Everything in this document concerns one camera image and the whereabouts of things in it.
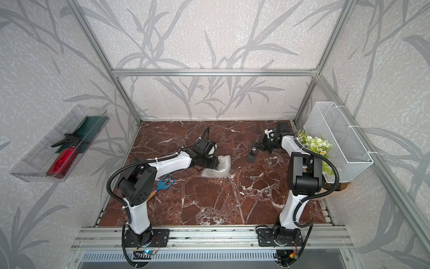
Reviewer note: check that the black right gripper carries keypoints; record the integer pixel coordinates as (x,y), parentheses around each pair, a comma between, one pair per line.
(262,144)

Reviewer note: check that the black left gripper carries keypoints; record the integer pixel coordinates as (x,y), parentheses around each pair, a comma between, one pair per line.
(215,162)

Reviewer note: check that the clear bubble wrap sheet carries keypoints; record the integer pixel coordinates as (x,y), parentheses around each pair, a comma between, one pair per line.
(222,169)

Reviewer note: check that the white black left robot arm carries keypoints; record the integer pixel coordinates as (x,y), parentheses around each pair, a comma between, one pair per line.
(132,185)

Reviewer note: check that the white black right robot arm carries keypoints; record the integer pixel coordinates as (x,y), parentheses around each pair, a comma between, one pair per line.
(304,179)

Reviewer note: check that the green white artificial flowers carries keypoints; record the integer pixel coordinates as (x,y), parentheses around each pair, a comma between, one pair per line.
(317,145)

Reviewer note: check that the green circuit board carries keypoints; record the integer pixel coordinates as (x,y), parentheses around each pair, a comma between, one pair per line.
(147,254)

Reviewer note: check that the green card in tray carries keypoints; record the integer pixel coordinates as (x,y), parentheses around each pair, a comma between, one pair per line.
(87,131)

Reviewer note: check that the red black pruning shears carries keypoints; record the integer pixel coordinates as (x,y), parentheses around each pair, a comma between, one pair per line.
(66,157)

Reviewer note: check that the blue garden fork wooden handle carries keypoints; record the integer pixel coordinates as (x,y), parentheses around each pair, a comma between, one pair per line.
(163,184)

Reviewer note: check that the white wire mesh basket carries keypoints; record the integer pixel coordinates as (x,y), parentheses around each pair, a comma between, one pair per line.
(346,151)

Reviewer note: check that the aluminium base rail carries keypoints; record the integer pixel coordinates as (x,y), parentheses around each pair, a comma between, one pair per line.
(211,237)

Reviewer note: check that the clear plastic wall tray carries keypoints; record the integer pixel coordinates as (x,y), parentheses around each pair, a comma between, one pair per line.
(56,155)

